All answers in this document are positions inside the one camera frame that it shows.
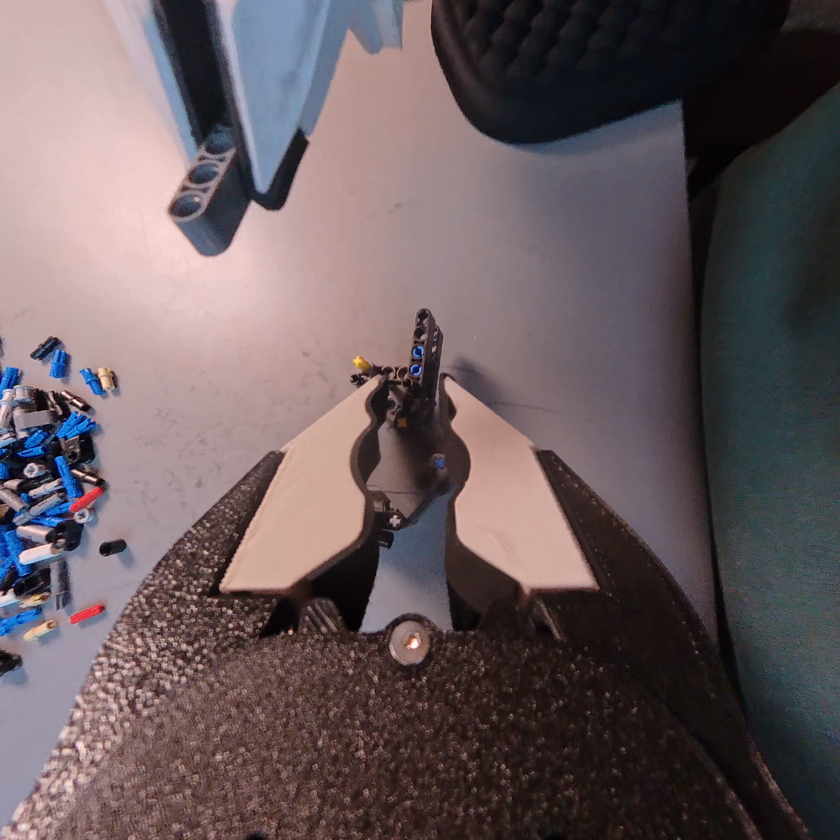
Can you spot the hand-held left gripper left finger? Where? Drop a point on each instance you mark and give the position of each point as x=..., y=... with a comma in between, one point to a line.
x=295, y=519

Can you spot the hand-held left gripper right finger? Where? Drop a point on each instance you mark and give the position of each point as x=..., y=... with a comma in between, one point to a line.
x=519, y=519

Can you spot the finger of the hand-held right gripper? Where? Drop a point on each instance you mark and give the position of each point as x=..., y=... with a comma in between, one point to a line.
x=282, y=79
x=145, y=53

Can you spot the dark grey holed beam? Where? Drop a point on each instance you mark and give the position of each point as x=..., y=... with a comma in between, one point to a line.
x=204, y=210

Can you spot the black beam brick assembly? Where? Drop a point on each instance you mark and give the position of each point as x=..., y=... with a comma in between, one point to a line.
x=423, y=355

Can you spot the pile of small building bricks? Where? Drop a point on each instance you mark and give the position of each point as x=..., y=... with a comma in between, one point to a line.
x=46, y=486

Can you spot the grey desk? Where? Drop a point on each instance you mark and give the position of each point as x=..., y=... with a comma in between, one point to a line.
x=525, y=263

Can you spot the person's torso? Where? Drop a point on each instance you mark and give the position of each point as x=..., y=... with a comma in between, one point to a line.
x=775, y=460

